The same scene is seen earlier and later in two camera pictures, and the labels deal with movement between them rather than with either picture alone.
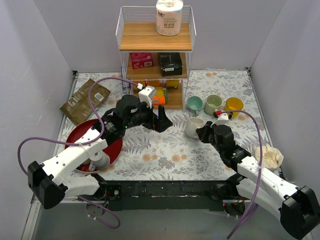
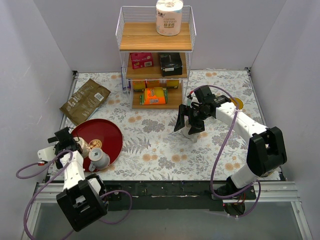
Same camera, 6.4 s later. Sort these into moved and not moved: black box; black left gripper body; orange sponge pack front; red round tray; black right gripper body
Moved: black left gripper body; black right gripper body
Not moved: red round tray; orange sponge pack front; black box
